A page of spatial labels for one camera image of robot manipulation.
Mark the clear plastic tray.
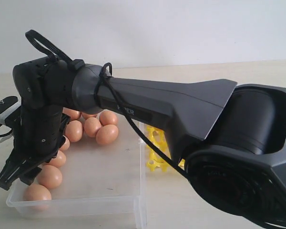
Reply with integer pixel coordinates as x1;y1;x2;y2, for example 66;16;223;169
6;115;147;229

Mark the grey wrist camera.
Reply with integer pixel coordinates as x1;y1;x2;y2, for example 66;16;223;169
0;96;21;128

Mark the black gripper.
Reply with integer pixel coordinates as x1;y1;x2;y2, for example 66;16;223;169
0;106;70;190

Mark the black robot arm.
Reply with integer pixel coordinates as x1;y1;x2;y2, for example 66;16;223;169
0;56;286;229

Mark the black cable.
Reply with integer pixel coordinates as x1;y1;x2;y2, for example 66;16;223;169
25;30;286;227

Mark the yellow plastic egg tray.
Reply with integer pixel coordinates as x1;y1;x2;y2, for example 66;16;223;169
145;125;185;174

